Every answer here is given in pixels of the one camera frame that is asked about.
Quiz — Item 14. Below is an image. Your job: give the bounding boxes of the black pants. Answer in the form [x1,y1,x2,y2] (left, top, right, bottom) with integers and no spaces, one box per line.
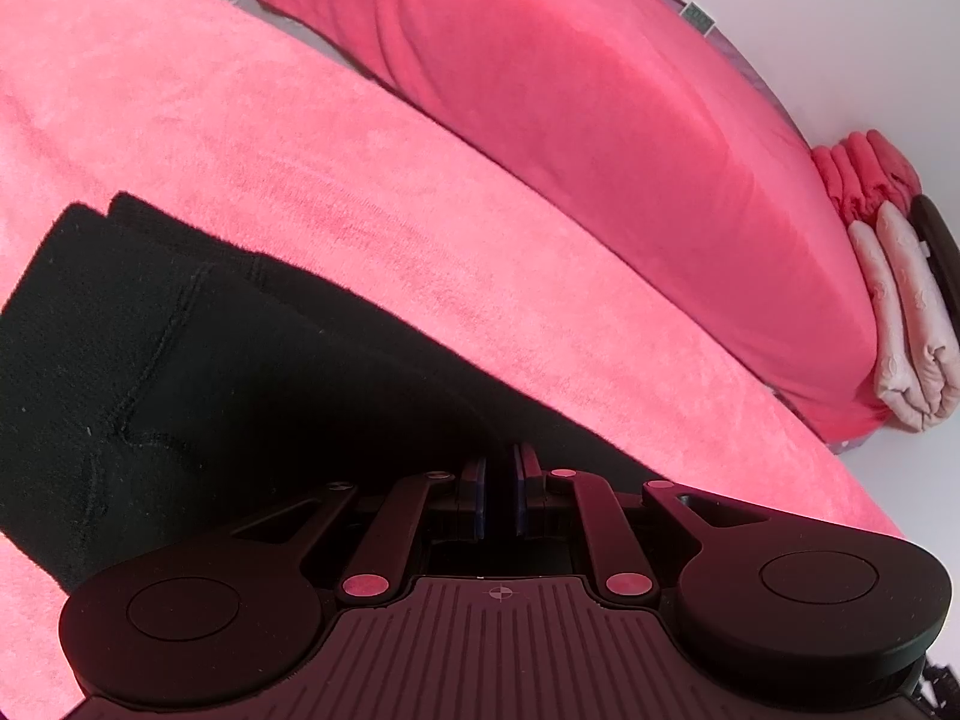
[0,193,653,595]

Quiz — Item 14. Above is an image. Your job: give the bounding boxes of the light pink fleece blanket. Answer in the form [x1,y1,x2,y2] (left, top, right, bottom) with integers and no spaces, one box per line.
[0,0,912,720]

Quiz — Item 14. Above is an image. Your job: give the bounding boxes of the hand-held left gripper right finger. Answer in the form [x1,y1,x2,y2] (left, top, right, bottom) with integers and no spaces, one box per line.
[514,444,770,607]

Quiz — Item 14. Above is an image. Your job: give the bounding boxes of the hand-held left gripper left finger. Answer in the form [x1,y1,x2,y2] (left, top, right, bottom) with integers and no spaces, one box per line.
[234,457,488,605]

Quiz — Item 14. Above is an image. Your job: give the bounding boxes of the black round object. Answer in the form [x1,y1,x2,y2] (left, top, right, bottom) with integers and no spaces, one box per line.
[909,195,960,297]

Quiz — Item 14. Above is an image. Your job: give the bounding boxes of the folded pale pink quilt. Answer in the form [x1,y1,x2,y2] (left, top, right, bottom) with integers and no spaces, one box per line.
[847,202,960,434]

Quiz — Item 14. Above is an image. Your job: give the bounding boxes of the red ruffled cloth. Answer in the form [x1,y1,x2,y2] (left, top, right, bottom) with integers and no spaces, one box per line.
[810,129,923,227]

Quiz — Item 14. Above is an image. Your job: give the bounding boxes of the deep pink rolled duvet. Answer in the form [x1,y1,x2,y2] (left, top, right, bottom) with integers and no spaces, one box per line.
[163,0,890,442]

